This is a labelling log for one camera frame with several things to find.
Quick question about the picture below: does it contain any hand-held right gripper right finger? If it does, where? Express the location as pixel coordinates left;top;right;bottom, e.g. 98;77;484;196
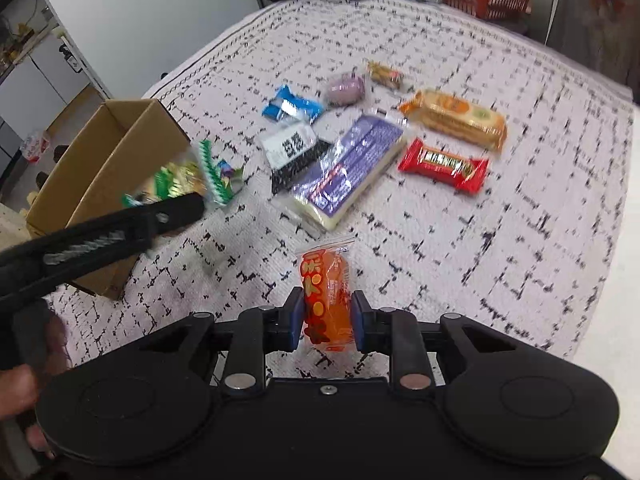
349;290;521;394

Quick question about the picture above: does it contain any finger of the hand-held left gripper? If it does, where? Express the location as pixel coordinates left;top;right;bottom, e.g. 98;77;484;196
119;192;207;257

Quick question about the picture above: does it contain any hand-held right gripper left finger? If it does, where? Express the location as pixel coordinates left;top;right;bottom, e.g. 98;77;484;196
135;287;307;395

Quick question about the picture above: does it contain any orange jelly snack packet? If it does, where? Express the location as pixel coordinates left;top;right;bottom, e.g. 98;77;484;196
295;236;357;349

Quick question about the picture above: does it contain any small green blue snack packet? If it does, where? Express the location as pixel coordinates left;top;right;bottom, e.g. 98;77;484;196
216;159;246;199

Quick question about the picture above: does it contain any cardboard box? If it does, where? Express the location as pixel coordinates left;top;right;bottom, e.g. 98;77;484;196
25;98;194;302

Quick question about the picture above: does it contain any black white snack packet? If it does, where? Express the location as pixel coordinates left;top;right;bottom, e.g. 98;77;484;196
257;122;334;196

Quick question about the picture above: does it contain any cream snack packet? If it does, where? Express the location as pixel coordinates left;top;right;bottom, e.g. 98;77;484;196
280;114;407;232

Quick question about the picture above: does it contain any red chocolate bar pack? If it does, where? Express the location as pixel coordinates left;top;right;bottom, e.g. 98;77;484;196
397;137;490;196

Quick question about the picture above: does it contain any orange biscuit pack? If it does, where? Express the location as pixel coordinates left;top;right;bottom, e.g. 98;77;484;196
398;88;509;152

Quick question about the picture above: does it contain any person's left hand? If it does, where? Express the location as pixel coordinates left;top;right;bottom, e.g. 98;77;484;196
0;314;69;461

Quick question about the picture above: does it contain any white black printed blanket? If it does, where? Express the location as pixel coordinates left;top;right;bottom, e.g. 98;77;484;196
45;0;636;377

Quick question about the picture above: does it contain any red white plastic bag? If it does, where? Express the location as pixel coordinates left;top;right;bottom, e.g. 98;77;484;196
20;129;52;164

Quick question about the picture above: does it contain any white cabinet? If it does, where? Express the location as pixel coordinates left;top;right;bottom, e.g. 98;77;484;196
0;35;114;171

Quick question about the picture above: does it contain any spray bottle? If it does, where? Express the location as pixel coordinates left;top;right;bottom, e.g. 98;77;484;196
59;44;82;74

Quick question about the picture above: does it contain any purple round snack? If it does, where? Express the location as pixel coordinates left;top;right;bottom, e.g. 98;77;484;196
325;72;367;107

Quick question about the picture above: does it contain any small brown snack packet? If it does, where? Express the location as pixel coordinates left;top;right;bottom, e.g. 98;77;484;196
367;60;407;91

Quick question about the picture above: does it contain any grey patterned cabinet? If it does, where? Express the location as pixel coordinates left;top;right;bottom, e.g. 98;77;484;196
532;0;640;103

